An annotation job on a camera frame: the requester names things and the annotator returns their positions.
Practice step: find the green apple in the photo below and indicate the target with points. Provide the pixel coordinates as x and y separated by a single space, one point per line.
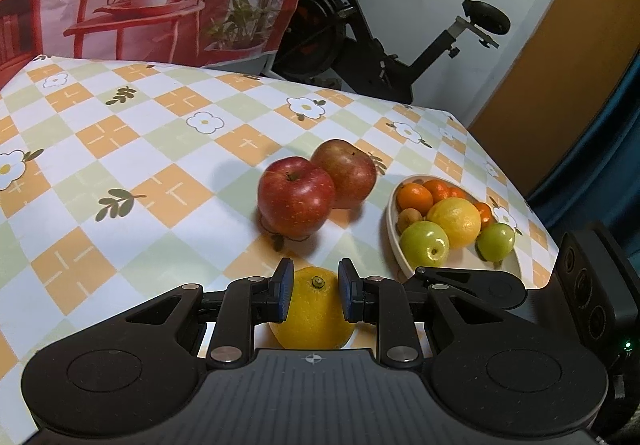
495 242
424 243

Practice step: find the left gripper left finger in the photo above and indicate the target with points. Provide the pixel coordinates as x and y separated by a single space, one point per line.
246 303

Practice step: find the small brown longan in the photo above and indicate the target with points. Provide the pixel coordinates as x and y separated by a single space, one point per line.
406 218

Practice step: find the beige round plate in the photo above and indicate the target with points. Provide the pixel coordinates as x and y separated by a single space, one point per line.
465 258

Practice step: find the yellow lemon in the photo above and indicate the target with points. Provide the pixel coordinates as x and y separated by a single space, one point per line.
315 319
458 218

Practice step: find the black exercise bike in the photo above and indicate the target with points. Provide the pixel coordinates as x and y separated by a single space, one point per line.
335 34

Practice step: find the checkered floral tablecloth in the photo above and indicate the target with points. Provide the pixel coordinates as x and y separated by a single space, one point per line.
120 181

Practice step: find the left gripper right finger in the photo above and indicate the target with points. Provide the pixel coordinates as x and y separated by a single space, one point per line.
392 309

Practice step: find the dark red apple right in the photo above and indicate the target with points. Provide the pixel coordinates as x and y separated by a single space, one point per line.
352 171

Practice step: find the orange tangerine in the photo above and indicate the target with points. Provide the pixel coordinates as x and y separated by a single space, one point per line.
486 215
414 196
457 192
439 189

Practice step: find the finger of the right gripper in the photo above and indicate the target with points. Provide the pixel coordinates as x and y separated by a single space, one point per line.
499 289

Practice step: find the red apple left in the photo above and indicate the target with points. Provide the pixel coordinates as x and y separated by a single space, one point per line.
295 197

